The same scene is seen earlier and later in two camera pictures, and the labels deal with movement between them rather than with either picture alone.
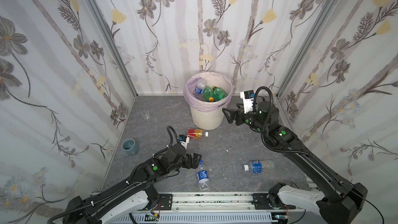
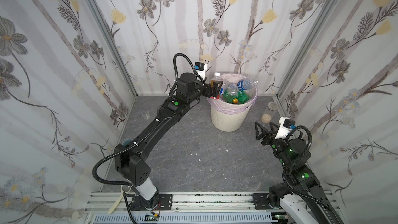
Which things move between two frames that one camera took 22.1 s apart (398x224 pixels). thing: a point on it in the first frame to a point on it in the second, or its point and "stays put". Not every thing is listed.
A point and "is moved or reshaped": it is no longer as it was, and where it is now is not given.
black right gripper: x=237 y=115 to x=267 y=137
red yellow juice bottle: x=198 y=134 to x=216 y=78
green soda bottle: x=218 y=93 is moved or reshaped
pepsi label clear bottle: x=201 y=84 is moved or reshaped
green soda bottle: x=208 y=94 is moved or reshaped
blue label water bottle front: x=202 y=176 to x=223 y=87
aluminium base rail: x=212 y=208 stays put
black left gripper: x=189 y=160 to x=210 y=89
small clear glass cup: x=145 y=113 stays put
